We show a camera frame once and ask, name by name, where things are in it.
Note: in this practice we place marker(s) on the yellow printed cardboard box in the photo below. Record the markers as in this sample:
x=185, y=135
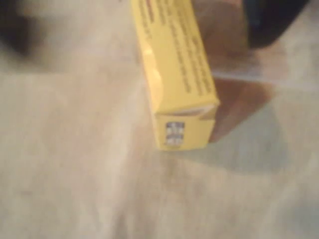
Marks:
x=174, y=74

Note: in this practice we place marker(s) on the white wrinkled cloth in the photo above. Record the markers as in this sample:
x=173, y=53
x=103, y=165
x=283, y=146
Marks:
x=74, y=161

